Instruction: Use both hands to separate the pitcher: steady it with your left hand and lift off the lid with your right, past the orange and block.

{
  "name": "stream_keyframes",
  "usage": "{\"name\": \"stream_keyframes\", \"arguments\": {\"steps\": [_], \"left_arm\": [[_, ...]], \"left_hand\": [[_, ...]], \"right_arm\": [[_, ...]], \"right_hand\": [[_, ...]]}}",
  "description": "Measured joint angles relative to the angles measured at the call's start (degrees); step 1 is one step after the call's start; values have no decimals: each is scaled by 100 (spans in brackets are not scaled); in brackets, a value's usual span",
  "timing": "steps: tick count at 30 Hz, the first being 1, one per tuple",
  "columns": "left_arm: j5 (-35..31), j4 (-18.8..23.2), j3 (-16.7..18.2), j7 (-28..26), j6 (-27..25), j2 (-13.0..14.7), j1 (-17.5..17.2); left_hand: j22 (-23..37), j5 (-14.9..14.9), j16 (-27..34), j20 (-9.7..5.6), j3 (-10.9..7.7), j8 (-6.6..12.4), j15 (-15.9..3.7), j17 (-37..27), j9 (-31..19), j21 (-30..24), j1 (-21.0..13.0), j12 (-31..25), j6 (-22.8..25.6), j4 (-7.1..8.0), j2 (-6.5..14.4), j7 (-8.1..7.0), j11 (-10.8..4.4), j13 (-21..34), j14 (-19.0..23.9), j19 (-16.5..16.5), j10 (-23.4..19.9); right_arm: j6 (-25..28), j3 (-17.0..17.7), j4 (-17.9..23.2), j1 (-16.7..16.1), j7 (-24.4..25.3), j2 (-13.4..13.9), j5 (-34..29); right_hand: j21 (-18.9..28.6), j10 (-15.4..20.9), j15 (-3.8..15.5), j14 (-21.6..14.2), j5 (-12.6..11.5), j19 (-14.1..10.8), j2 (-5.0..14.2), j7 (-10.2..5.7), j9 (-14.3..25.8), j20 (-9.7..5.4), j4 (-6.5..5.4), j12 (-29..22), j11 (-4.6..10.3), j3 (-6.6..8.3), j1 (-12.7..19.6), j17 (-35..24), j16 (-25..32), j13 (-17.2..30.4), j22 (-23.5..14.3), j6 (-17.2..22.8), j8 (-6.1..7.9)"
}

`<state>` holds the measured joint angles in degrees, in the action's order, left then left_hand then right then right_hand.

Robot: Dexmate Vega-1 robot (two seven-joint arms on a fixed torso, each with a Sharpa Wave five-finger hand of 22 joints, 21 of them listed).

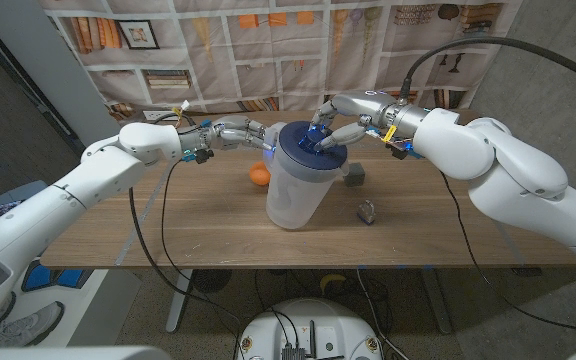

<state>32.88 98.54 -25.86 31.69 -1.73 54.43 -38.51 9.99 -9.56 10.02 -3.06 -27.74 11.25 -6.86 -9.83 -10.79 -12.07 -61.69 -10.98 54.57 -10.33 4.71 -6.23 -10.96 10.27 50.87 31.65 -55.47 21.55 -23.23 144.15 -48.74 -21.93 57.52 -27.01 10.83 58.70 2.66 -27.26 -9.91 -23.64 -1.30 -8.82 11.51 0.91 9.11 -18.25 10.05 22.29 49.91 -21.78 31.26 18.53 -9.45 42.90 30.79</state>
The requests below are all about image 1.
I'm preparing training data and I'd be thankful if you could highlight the orange fruit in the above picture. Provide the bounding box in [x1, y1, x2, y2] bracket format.
[248, 160, 272, 187]

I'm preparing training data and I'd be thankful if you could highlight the grey sneaker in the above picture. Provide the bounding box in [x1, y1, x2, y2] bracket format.
[0, 300, 64, 348]

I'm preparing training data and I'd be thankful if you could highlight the black smartphone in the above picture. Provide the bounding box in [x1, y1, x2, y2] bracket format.
[0, 199, 24, 221]

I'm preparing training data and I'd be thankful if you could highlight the white robot torso rim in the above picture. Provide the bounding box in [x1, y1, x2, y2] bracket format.
[0, 345, 172, 360]

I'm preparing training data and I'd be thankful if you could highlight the white wall outlet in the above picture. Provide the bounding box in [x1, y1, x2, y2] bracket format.
[142, 109, 177, 122]

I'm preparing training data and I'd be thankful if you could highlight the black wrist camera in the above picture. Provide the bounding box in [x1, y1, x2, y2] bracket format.
[390, 142, 422, 161]
[182, 148, 215, 165]

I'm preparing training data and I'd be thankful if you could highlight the metal table leg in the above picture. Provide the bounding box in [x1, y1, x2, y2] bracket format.
[166, 269, 194, 334]
[420, 269, 454, 335]

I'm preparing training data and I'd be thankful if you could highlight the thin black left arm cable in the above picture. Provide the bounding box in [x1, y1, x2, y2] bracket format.
[160, 160, 242, 326]

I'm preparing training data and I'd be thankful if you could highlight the blue grey stool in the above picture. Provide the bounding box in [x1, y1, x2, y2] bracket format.
[0, 180, 49, 231]

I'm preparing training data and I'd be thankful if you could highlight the dark blue pitcher lid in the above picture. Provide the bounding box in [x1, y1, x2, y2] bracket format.
[277, 120, 349, 171]

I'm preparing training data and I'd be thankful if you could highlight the black round fan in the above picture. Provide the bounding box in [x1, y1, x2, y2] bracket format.
[191, 269, 233, 295]

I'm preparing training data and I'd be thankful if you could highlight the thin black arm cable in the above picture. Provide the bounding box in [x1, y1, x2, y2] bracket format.
[440, 172, 576, 335]
[160, 160, 242, 326]

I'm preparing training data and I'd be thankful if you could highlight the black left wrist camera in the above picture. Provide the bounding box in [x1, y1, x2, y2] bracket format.
[182, 148, 215, 165]

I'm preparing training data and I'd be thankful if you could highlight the printed bookshelf backdrop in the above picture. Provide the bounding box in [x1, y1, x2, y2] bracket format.
[37, 0, 524, 136]

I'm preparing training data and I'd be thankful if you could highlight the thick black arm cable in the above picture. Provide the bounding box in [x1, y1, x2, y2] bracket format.
[127, 187, 244, 360]
[398, 35, 576, 104]

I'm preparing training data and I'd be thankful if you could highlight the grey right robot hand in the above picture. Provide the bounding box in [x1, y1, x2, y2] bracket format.
[309, 91, 399, 151]

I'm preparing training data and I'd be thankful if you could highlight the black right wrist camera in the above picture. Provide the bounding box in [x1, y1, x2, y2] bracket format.
[390, 142, 422, 161]

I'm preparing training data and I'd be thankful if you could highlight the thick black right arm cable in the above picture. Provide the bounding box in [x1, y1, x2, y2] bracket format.
[398, 35, 576, 104]

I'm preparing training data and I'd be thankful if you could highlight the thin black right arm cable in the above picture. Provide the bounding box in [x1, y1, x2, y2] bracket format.
[440, 172, 576, 335]

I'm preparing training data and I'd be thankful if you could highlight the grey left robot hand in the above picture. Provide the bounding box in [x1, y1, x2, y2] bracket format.
[200, 114, 277, 151]

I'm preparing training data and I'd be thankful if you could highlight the yellow curved object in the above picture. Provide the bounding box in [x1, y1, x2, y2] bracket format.
[319, 273, 348, 295]

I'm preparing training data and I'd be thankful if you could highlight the dark grey block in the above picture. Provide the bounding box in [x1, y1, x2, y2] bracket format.
[345, 161, 367, 188]

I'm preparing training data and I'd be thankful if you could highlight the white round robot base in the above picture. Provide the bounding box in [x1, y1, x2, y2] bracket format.
[237, 298, 384, 360]

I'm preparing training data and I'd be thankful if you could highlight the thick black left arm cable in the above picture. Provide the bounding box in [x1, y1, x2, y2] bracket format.
[127, 187, 244, 360]

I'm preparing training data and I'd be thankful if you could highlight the blue black foot pad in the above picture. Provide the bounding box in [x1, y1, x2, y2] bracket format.
[21, 262, 93, 293]

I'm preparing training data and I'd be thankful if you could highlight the translucent plastic pitcher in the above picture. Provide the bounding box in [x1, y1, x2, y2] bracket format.
[263, 121, 350, 231]

